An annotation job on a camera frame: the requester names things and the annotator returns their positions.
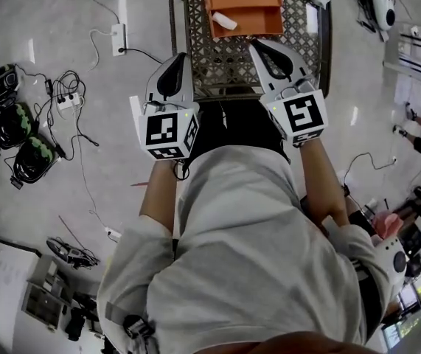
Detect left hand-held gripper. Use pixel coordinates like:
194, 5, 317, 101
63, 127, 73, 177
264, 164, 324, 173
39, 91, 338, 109
138, 52, 201, 161

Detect thin black floor cable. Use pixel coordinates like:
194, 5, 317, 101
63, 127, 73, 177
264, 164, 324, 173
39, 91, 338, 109
342, 152, 398, 198

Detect person's black shorts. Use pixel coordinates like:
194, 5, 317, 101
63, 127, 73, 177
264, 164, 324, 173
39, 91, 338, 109
189, 100, 290, 164

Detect computer monitor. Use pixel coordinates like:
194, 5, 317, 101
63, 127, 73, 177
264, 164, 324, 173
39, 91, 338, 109
379, 271, 421, 350

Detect person's left forearm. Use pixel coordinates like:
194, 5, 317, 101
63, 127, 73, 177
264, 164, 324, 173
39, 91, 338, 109
139, 159, 182, 235

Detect black metal lattice table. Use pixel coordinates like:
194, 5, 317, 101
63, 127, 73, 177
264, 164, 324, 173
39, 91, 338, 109
167, 0, 333, 102

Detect person's face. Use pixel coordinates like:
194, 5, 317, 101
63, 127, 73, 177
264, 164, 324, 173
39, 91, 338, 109
252, 330, 384, 354

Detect person's right forearm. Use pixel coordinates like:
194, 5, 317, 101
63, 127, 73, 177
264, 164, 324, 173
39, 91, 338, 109
297, 138, 350, 230

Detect white cabinet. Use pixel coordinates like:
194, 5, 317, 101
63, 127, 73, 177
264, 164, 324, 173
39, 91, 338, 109
0, 240, 42, 311

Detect person's white shirt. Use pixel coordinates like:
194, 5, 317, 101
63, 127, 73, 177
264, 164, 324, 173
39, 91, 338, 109
97, 145, 396, 354

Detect white round device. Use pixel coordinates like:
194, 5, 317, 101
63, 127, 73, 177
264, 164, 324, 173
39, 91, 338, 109
371, 0, 400, 30

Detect black floor device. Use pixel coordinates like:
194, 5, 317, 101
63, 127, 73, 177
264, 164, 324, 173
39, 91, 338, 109
46, 237, 100, 270

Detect white round-window backpack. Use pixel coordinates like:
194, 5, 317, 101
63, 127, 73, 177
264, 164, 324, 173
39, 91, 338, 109
373, 234, 407, 288

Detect grey metal rack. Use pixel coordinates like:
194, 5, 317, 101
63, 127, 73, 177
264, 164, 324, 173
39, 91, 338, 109
21, 255, 74, 328

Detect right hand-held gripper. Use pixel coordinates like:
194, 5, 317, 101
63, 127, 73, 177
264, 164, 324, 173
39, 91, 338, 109
248, 38, 330, 148

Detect white plastic bottle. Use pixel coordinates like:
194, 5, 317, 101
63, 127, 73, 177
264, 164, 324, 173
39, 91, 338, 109
211, 11, 238, 30

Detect black strap buckle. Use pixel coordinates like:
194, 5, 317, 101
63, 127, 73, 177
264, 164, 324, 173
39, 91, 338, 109
122, 313, 160, 354

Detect pink cloth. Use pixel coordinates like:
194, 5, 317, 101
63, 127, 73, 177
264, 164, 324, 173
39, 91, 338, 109
373, 212, 403, 240

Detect black bag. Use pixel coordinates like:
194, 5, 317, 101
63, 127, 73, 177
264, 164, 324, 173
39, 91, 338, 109
64, 293, 99, 342

